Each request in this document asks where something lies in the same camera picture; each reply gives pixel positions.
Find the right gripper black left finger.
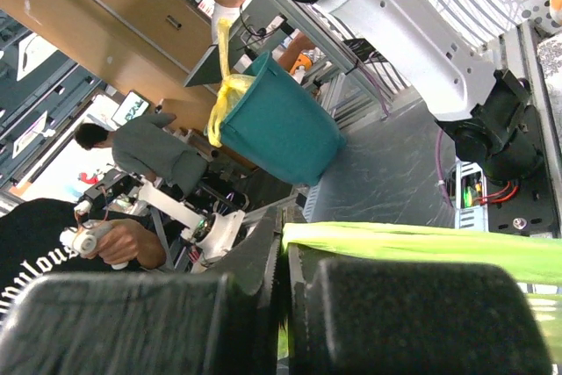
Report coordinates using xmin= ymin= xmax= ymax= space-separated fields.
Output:
xmin=1 ymin=208 xmax=280 ymax=374

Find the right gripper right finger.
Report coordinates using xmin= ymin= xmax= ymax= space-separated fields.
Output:
xmin=283 ymin=244 xmax=554 ymax=374

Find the green trash bag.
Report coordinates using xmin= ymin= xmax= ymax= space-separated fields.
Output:
xmin=283 ymin=221 xmax=561 ymax=285

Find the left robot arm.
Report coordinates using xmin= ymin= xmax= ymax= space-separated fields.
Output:
xmin=293 ymin=0 xmax=543 ymax=183

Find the teal trash bin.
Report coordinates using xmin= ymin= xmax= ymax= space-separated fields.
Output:
xmin=220 ymin=52 xmax=345 ymax=186

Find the yellow trash bag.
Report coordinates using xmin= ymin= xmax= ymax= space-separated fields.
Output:
xmin=206 ymin=18 xmax=256 ymax=148

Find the person's bare hand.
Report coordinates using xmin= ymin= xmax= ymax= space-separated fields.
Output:
xmin=87 ymin=219 xmax=167 ymax=270

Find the white handheld controller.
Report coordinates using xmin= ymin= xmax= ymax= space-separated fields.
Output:
xmin=60 ymin=220 xmax=112 ymax=256

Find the person in grey shirt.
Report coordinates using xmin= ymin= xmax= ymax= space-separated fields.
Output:
xmin=74 ymin=112 xmax=208 ymax=195

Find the person in black shirt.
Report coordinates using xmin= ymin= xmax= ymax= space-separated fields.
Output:
xmin=1 ymin=198 xmax=156 ymax=317

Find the wooden cabinet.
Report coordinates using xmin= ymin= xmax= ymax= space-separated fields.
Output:
xmin=1 ymin=0 xmax=216 ymax=130

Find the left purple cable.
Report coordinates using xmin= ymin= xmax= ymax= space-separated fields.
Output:
xmin=355 ymin=58 xmax=458 ymax=209

